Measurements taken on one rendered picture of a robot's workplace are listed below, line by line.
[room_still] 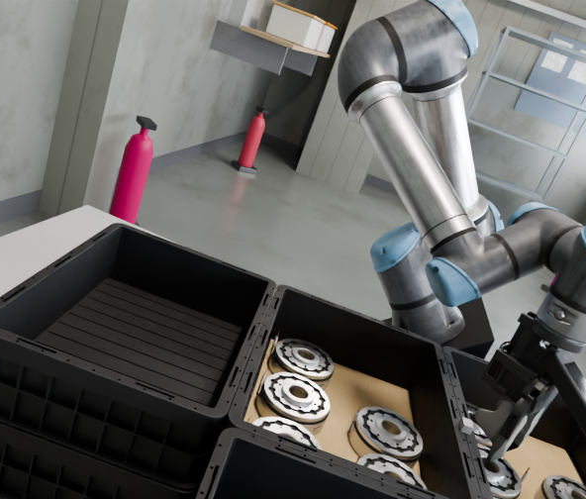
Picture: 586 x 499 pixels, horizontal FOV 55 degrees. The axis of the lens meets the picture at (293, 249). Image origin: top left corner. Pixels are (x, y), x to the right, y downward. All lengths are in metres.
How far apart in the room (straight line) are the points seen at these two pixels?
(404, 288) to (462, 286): 0.35
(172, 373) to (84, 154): 2.39
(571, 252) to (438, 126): 0.36
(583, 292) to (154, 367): 0.58
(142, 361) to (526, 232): 0.57
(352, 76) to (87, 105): 2.30
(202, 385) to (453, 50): 0.66
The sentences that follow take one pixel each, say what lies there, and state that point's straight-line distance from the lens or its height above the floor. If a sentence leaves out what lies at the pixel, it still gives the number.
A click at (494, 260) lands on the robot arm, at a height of 1.13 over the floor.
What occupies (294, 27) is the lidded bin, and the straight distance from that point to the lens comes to 4.99.
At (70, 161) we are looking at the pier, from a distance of 3.20.
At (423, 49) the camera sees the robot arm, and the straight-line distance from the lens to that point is 0.97.
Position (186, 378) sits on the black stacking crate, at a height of 0.83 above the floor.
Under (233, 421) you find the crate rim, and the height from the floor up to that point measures 0.93.
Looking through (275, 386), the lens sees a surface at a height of 0.86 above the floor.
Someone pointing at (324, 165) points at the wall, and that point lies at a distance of 6.06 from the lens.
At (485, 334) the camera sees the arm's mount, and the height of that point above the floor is 0.93.
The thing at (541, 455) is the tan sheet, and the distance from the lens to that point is 1.09.
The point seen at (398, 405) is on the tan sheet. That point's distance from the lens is 0.99.
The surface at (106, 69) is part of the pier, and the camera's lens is 3.04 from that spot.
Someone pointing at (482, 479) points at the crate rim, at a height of 0.93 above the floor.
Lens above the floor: 1.32
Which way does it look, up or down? 20 degrees down
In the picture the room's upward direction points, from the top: 21 degrees clockwise
